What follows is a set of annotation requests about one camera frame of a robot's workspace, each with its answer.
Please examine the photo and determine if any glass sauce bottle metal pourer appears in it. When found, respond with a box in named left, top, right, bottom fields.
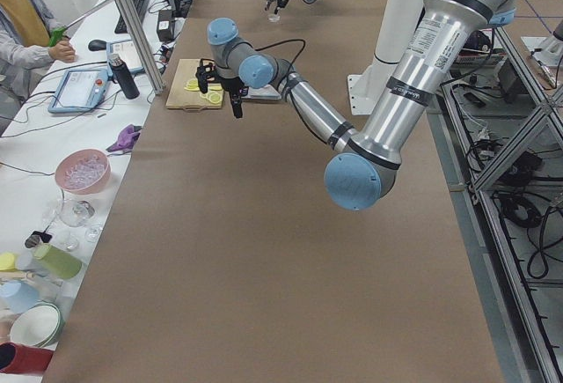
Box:
left=265, top=0, right=280, bottom=23

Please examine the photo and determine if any grey digital kitchen scale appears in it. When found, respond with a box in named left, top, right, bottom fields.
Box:
left=243, top=85, right=282, bottom=101

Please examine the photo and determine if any green cup lying down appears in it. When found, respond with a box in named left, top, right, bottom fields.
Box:
left=33, top=244, right=82, bottom=280

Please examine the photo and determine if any yellow cup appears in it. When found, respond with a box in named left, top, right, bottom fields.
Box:
left=0, top=252, right=18, bottom=272

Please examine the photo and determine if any red cup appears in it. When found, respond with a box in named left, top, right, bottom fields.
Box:
left=1, top=342, right=54, bottom=376

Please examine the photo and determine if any lemon slice lower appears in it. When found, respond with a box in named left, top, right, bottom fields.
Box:
left=200, top=85, right=223, bottom=106

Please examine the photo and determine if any lemon slice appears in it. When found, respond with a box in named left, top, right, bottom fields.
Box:
left=184, top=78, right=200, bottom=92
left=200, top=85, right=223, bottom=106

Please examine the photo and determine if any lemon slice upper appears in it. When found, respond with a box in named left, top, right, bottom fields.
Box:
left=184, top=78, right=200, bottom=92

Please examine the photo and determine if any wooden cutting board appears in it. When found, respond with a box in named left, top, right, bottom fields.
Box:
left=165, top=59, right=223, bottom=112

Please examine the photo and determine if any black power adapter box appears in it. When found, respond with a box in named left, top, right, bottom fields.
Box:
left=157, top=9, right=175, bottom=42

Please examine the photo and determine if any purple cloth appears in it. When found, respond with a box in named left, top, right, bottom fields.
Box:
left=106, top=124, right=143, bottom=153

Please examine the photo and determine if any black thermos bottle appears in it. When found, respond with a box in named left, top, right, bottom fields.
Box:
left=108, top=53, right=140, bottom=99

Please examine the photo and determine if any far blue teach pendant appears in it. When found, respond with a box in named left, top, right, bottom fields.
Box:
left=106, top=39, right=144, bottom=74

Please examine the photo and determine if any blue teach pendant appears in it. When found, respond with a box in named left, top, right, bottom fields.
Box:
left=106, top=39, right=144, bottom=74
left=48, top=69, right=109, bottom=114

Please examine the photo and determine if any black keyboard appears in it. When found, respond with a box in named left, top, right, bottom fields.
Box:
left=113, top=0, right=151, bottom=35

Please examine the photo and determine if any black computer mouse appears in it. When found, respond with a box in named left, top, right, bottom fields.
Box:
left=88, top=39, right=107, bottom=52

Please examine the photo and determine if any near blue teach pendant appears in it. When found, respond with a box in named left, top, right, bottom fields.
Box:
left=48, top=69, right=109, bottom=114

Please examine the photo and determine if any pink bowl with ice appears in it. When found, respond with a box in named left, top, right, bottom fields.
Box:
left=55, top=149, right=111, bottom=195

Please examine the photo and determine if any clear wine glass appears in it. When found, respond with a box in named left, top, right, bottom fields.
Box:
left=58, top=200, right=95, bottom=227

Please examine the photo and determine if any seated person grey jacket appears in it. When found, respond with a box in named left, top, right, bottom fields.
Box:
left=1, top=0, right=76, bottom=99

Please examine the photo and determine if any white green-rimmed bowl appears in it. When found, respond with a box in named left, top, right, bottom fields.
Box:
left=10, top=303, right=64, bottom=348

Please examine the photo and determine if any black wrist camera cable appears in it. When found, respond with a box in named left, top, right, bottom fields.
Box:
left=252, top=38, right=309, bottom=93

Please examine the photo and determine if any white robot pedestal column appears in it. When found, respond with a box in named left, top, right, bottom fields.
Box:
left=348, top=0, right=423, bottom=115

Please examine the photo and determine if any aluminium frame post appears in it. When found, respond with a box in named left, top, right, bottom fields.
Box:
left=115, top=0, right=165, bottom=95

